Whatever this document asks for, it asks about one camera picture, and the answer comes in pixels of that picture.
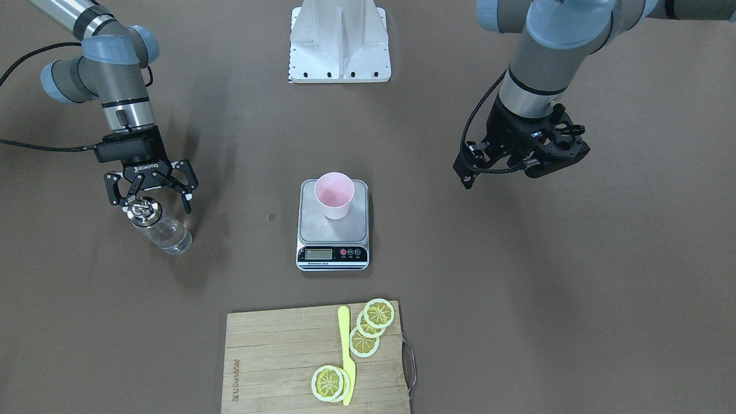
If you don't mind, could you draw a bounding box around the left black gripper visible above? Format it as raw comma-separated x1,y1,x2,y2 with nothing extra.
483,95,570,173

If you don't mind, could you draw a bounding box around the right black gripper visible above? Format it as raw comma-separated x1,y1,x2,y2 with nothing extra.
94,126,199,214

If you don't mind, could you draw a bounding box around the clear glass sauce bottle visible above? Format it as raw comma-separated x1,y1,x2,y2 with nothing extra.
126,196,193,255

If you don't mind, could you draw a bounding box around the pink plastic cup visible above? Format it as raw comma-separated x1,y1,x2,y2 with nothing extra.
315,172,355,220

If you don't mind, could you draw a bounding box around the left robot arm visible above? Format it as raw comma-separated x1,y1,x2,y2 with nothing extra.
453,1,734,182

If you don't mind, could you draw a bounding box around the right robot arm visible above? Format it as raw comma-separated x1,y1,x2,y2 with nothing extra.
32,1,199,214

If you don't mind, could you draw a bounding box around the silver digital kitchen scale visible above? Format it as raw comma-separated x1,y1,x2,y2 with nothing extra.
296,179,370,271

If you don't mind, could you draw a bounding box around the bamboo cutting board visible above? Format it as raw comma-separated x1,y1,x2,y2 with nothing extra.
221,300,412,413

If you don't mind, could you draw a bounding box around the yellow plastic knife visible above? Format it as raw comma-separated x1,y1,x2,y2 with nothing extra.
338,305,357,406

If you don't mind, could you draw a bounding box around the lemon slice pair top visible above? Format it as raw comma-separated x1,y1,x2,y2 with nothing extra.
356,298,396,339

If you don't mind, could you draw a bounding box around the lemon slice front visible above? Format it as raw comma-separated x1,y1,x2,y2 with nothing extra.
310,365,343,403

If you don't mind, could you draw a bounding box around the lemon slice back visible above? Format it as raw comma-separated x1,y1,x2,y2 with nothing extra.
348,328,380,358

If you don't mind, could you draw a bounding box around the lemon slice middle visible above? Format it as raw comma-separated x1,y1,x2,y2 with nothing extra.
332,369,351,403

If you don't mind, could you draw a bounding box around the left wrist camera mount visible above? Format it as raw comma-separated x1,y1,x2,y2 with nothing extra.
524,103,591,178

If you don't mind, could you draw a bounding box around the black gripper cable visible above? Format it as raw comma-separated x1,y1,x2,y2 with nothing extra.
0,41,104,154

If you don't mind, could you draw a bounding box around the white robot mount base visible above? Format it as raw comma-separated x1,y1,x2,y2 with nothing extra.
287,1,392,84

